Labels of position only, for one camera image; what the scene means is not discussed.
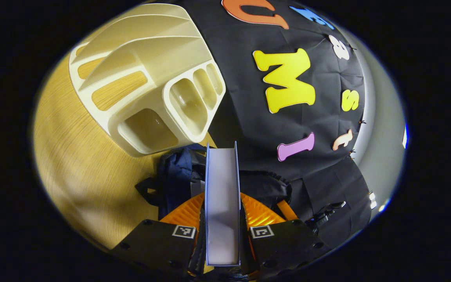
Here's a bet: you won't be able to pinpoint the cream plastic bookshelf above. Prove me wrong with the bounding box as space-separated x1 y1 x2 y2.
68 3 227 158

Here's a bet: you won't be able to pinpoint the blue schoolbag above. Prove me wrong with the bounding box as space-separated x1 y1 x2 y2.
135 144 293 220

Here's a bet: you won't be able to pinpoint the black backdrop cloth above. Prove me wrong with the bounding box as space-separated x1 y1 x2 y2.
179 0 373 249

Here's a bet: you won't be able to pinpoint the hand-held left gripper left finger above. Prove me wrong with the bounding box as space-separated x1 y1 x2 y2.
112 192 206 277

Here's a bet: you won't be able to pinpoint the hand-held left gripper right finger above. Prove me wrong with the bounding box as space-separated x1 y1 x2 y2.
239 192 330 277

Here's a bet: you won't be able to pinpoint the lavender book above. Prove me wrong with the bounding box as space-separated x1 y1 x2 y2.
205 142 242 267

